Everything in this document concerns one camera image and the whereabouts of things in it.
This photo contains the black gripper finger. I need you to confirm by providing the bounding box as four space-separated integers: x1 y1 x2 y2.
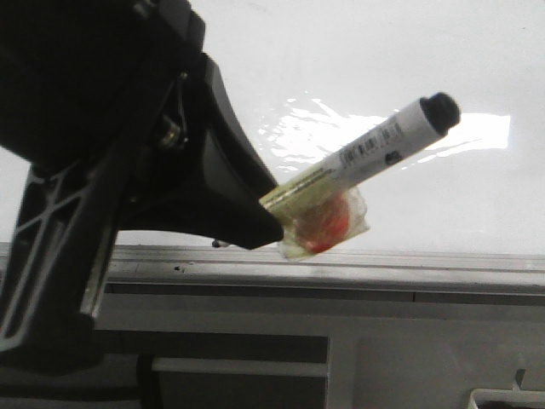
120 54 284 250
1 141 132 375

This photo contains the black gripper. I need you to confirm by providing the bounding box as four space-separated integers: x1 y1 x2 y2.
1 1 205 168

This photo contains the white marker with taped pad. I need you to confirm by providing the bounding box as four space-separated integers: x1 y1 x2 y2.
260 92 461 260

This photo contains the metal whiteboard tray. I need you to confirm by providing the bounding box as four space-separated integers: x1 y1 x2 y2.
107 245 544 297

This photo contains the dark cabinet with white shelf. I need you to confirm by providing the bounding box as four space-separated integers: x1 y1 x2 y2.
1 330 330 408

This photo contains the white bin bottom right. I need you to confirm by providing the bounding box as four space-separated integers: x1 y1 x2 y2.
467 389 544 409

